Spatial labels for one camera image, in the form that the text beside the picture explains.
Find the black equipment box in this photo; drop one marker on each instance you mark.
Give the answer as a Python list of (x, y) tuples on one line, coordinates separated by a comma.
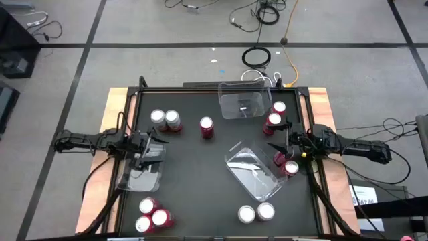
[(391, 190)]

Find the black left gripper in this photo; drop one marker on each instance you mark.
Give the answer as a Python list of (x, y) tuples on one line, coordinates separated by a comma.
[(138, 145)]

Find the red Coca-Cola can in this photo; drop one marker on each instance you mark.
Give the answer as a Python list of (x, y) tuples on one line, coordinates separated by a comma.
[(291, 167), (206, 123), (147, 205), (278, 160)]

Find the pink object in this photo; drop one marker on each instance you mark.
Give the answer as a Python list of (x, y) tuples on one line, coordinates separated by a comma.
[(407, 238)]

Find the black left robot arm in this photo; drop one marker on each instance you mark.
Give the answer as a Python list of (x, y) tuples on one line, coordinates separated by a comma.
[(100, 140)]

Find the clear plastic bin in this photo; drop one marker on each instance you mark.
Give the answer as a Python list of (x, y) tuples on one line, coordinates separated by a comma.
[(147, 180), (254, 180), (234, 107)]

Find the black aluminium table frame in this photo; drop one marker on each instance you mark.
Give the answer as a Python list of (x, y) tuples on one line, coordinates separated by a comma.
[(167, 89)]

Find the dark grey case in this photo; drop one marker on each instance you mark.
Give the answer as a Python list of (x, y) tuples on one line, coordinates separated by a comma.
[(18, 65), (6, 107)]

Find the grey post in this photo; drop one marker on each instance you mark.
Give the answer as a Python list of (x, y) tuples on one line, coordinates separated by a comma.
[(423, 134)]

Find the black bar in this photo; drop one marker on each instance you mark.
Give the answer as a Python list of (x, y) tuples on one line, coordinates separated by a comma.
[(401, 207)]

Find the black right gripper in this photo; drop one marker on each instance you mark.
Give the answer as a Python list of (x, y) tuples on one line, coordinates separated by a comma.
[(299, 142)]

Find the silver red sparkling water can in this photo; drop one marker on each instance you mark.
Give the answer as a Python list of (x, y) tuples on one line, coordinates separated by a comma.
[(172, 116), (158, 116), (246, 214), (265, 211)]

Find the red Fanta can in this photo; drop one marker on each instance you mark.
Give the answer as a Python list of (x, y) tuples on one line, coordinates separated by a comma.
[(143, 224), (160, 217), (279, 107), (274, 118)]

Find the black cabinet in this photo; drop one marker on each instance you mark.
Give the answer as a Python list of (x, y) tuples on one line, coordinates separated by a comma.
[(13, 33)]

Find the white paper label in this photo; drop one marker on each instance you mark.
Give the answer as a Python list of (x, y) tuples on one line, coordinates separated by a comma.
[(366, 194)]

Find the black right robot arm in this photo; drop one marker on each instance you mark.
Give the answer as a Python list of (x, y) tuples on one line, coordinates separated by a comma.
[(364, 150)]

